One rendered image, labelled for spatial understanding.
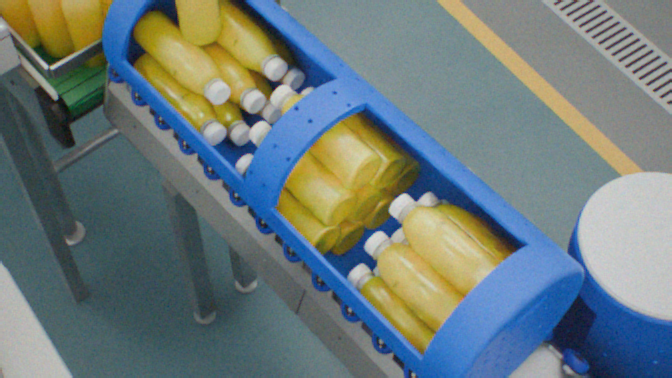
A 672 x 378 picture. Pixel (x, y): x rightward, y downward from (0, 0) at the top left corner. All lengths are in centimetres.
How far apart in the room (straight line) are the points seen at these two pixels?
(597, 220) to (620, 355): 23
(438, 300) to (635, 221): 41
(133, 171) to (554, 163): 124
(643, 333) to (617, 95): 166
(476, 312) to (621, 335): 40
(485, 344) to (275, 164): 43
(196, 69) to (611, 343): 83
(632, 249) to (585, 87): 161
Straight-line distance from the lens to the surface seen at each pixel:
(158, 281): 285
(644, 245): 174
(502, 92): 323
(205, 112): 178
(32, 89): 213
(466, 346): 142
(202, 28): 176
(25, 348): 163
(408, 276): 151
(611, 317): 172
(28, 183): 239
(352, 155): 156
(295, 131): 156
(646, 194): 179
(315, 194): 159
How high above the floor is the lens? 246
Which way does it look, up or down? 56 degrees down
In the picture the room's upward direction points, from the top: straight up
